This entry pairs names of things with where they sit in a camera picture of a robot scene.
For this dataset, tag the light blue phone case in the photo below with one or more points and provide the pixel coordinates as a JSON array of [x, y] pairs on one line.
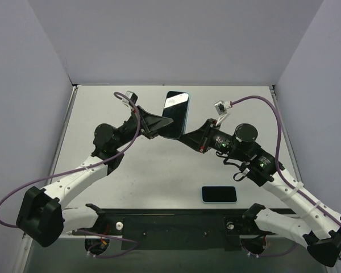
[[219, 202], [187, 113]]

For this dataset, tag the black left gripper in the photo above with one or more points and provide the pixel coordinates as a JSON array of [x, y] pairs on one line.
[[142, 122]]

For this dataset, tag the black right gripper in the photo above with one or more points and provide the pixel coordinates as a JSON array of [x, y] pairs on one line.
[[206, 136]]

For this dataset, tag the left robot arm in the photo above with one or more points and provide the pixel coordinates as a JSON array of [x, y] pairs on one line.
[[44, 214]]

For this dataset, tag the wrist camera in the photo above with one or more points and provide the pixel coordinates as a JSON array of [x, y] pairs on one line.
[[130, 99], [222, 108]]

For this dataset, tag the black table front rail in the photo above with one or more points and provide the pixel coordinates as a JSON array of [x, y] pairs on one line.
[[177, 229]]

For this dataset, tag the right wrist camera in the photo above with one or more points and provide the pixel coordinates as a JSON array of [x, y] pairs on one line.
[[222, 108]]

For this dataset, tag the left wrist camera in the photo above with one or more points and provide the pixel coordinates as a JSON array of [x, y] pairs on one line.
[[130, 99]]

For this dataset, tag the aluminium table frame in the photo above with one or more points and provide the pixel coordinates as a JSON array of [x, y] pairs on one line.
[[26, 241]]

